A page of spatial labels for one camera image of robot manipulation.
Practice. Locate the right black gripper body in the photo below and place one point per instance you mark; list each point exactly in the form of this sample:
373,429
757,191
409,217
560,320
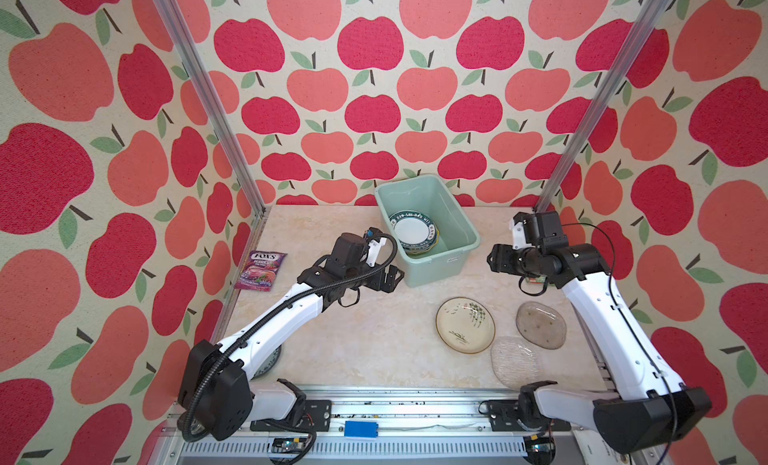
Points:
517,262

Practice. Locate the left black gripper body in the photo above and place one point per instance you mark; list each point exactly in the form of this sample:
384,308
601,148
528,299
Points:
371,277

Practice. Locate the green rimmed white plate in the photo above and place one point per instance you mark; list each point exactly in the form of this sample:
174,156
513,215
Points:
406,214

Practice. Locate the cream plate with bamboo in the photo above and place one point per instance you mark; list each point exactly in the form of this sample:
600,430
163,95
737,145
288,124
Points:
465,325

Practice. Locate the yellow dotted scalloped plate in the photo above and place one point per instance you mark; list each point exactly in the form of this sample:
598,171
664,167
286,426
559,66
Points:
416,237

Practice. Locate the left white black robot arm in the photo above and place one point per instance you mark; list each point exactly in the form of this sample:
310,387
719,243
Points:
216,391

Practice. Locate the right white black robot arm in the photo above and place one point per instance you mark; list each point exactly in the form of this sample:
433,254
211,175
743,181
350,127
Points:
651,404

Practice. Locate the mint green plastic bin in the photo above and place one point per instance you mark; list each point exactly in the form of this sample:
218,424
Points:
457,235

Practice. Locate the green snack packet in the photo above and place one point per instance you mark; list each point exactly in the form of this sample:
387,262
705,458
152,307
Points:
537,279

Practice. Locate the smoky brown glass plate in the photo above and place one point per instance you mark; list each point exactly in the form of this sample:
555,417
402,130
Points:
541,325

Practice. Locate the purple Fox's candy bag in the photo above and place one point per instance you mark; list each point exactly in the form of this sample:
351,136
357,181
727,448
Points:
260,270

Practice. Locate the clear textured glass plate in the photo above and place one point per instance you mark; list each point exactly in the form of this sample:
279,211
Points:
514,363

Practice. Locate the small teal patterned plate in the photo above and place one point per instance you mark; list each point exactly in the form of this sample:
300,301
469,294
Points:
269,363

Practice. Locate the blue rectangular box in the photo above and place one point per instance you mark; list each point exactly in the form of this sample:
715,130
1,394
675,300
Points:
361,430

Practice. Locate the green circuit board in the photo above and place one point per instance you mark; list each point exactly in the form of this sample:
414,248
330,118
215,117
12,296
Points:
287,445

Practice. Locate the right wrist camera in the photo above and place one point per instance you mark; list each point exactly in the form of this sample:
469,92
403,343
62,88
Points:
517,227

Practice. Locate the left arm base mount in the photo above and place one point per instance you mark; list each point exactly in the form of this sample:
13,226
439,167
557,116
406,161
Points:
305,416

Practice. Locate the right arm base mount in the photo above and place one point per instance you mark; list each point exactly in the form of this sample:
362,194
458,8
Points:
509,416

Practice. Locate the aluminium front rail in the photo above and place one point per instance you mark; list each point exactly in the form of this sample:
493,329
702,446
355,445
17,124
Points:
443,426

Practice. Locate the right aluminium frame post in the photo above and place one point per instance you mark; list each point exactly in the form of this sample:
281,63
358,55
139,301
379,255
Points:
641,30

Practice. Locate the aluminium frame post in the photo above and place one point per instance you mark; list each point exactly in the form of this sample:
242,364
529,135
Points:
174,21
641,30

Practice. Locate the left aluminium frame post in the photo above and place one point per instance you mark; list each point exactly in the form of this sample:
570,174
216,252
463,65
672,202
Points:
174,21

